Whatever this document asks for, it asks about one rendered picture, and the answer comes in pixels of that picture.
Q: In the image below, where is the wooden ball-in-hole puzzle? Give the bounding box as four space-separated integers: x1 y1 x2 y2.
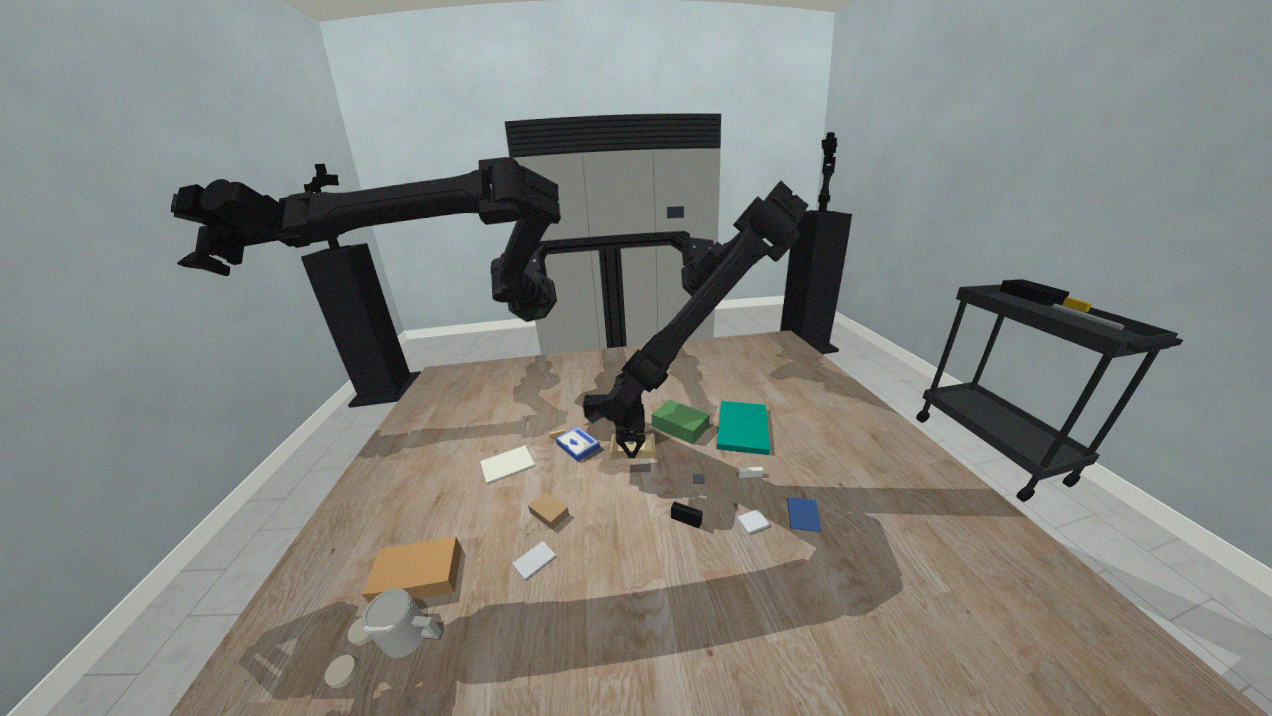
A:
611 432 655 459

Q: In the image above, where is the green rectangular block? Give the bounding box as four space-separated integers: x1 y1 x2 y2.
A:
651 399 710 444

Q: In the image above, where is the beige round disc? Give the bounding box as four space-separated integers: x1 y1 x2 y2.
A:
347 617 371 646
326 655 357 689

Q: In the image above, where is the teal flat rectangular slab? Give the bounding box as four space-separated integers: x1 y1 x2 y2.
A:
717 401 770 455

